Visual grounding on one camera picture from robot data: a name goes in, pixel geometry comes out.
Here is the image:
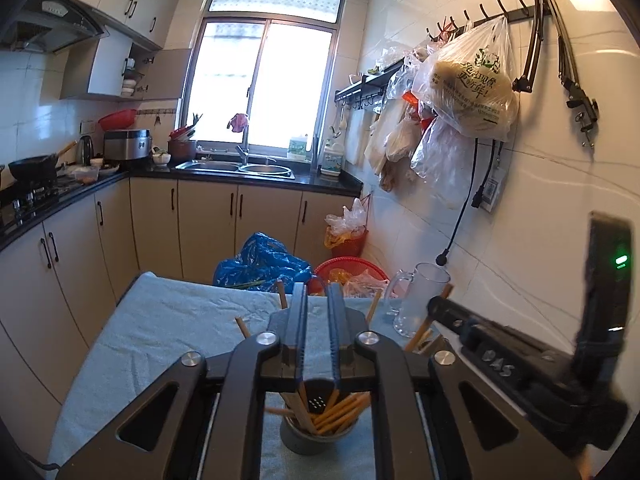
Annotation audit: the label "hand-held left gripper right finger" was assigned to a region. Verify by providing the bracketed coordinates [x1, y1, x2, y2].
[326, 282, 583, 480]

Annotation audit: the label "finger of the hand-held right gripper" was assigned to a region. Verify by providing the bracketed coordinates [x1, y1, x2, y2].
[427, 296, 577, 402]

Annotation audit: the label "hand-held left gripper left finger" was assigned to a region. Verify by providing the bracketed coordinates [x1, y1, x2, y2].
[57, 282, 308, 480]

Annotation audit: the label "wooden chopstick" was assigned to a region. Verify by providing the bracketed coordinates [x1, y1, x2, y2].
[404, 284, 455, 352]

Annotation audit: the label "bunch of wooden chopsticks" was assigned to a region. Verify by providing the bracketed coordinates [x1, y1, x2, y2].
[235, 281, 386, 436]

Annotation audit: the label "black chopstick holder cup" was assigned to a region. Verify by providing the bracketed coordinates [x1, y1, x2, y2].
[277, 379, 373, 456]

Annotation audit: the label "brown pot with utensils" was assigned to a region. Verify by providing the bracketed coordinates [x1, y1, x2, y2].
[167, 112, 203, 163]

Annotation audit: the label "red plastic basin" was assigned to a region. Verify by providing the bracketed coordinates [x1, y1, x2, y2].
[312, 257, 390, 298]

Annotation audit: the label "blue plastic bag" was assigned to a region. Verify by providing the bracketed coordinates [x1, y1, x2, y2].
[213, 232, 313, 291]

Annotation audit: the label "red waste bin with bags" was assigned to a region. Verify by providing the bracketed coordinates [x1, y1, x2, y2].
[324, 197, 370, 259]

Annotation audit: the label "clear glass mug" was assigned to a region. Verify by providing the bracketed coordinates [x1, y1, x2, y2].
[382, 262, 452, 339]

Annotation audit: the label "light blue towel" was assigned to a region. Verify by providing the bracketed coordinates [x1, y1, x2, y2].
[47, 271, 441, 480]

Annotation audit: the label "beige base cabinets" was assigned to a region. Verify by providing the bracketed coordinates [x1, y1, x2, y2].
[0, 177, 361, 401]

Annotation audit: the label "white hanging tag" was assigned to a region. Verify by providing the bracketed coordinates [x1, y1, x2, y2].
[482, 177, 502, 212]

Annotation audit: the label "white detergent bottle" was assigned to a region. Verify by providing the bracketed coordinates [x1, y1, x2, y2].
[320, 138, 346, 177]

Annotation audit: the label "steel sink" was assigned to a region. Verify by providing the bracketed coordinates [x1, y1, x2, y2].
[176, 159, 296, 179]

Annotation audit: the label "white cutting board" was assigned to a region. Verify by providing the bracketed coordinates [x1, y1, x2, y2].
[345, 110, 373, 166]

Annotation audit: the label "steel faucet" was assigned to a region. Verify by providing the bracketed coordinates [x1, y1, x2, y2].
[235, 115, 251, 166]

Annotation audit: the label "beige plastic bag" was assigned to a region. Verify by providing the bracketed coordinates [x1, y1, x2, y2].
[364, 100, 426, 192]

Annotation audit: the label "clear plastic bag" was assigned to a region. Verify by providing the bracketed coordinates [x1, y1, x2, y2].
[410, 117, 476, 211]

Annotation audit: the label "black kitchen countertop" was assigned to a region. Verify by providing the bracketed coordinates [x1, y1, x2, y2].
[0, 160, 362, 253]

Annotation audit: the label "silver rice cooker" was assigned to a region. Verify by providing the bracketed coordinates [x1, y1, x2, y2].
[103, 129, 152, 163]

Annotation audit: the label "kitchen window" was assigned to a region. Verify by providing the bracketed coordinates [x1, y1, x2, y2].
[175, 0, 373, 161]

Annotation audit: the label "white plastic bag with bread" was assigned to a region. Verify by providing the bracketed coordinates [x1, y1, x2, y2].
[412, 15, 520, 142]

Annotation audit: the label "red colander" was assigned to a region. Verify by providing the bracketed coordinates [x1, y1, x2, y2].
[97, 109, 138, 131]

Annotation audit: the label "stacked bowls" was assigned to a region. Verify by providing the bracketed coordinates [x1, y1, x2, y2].
[120, 57, 138, 98]

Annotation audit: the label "gas stove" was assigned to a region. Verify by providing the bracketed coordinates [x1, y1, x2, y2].
[0, 175, 86, 226]

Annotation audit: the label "black wok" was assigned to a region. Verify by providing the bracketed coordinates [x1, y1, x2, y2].
[7, 141, 78, 183]

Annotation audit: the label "beige upper cabinets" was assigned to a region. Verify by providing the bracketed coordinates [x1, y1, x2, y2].
[40, 0, 193, 101]

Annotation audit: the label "range hood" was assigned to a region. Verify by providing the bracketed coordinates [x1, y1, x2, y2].
[0, 0, 108, 56]

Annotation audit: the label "black power cable with plug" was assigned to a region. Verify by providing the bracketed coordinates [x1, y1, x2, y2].
[436, 137, 501, 267]

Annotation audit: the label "black wall shelf rack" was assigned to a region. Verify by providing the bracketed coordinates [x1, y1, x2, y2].
[334, 57, 406, 111]

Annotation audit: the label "black wall hook rail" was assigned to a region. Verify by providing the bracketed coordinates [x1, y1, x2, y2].
[426, 0, 538, 41]

